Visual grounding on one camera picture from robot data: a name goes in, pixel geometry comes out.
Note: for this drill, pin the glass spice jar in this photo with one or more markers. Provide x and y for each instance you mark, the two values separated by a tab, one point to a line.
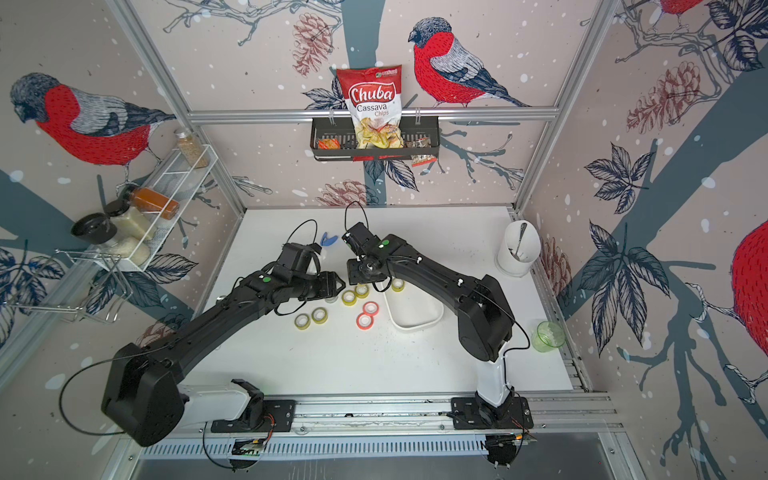
191	148

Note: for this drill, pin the white utensil holder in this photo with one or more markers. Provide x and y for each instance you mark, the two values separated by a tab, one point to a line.
520	248

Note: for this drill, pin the red tape roll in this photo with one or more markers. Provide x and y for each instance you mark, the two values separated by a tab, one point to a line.
371	308
364	321

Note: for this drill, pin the blue tape cutter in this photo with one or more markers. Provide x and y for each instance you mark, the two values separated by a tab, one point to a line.
328	240

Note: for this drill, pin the yellow transparent tape roll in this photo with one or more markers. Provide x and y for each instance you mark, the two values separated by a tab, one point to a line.
319	315
398	285
349	298
302	321
361	291

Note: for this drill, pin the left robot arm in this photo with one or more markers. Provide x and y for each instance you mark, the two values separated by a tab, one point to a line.
142	394

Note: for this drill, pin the white wire shelf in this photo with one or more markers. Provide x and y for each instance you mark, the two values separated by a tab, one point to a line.
146	215

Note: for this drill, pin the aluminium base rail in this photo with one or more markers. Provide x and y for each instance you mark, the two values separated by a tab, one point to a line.
559	412

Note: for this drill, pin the white storage box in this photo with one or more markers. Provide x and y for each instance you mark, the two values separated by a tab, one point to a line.
413	309

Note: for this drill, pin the red tape roll back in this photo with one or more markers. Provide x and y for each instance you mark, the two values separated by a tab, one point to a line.
371	308

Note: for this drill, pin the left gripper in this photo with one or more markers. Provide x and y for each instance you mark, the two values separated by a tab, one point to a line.
330	285

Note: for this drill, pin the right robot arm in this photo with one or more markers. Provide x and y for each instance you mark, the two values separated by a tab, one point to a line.
485	322

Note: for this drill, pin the orange sauce bottle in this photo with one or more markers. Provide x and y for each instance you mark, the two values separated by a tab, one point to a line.
149	201

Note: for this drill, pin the Chuba cassava chips bag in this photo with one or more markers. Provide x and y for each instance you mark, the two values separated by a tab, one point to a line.
373	98

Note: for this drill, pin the black wall basket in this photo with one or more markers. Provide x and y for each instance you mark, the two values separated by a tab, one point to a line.
342	140

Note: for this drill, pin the chrome wire rack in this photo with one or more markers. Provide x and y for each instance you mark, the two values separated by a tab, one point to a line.
72	286

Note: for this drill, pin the green plastic cup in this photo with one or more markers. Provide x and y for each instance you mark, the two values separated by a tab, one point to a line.
548	336

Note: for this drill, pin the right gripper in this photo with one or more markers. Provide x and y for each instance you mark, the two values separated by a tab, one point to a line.
352	277

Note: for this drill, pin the red tape roll front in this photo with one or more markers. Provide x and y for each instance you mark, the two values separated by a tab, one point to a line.
364	321

